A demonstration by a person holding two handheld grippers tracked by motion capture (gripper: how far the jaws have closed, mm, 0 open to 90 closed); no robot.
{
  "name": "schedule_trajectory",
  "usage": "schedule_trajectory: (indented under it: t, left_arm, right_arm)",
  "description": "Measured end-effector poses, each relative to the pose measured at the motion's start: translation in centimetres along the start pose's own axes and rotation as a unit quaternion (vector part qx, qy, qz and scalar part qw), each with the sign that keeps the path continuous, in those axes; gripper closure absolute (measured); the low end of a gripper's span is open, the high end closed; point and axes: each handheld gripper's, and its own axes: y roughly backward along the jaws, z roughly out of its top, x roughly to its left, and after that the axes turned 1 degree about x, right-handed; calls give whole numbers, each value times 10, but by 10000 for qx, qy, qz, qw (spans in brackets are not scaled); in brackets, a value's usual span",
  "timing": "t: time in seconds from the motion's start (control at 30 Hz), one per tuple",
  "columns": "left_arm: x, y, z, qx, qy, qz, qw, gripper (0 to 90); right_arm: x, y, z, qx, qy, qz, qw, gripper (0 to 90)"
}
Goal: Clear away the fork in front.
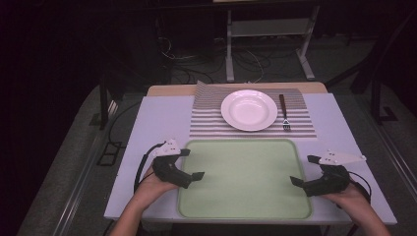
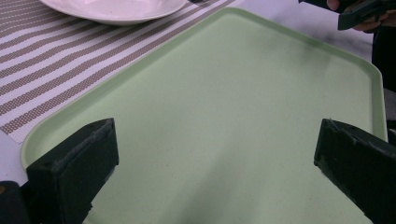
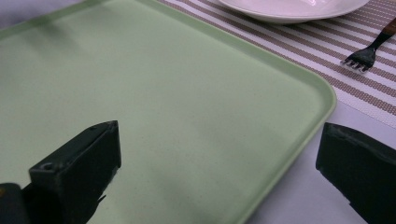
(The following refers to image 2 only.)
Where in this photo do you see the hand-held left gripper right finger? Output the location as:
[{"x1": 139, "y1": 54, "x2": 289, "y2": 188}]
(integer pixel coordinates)
[{"x1": 313, "y1": 118, "x2": 396, "y2": 224}]

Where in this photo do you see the brown white striped placemat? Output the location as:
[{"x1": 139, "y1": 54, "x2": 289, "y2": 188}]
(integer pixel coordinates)
[{"x1": 0, "y1": 0, "x2": 237, "y2": 145}]

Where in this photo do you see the light green plastic tray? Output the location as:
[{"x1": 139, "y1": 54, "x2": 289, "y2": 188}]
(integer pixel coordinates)
[{"x1": 20, "y1": 7, "x2": 389, "y2": 224}]

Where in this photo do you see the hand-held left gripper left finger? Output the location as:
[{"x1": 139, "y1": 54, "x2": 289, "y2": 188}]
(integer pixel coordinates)
[{"x1": 25, "y1": 118, "x2": 120, "y2": 224}]

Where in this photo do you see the white ceramic plate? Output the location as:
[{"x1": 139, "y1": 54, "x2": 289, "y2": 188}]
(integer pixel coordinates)
[{"x1": 38, "y1": 0, "x2": 189, "y2": 26}]

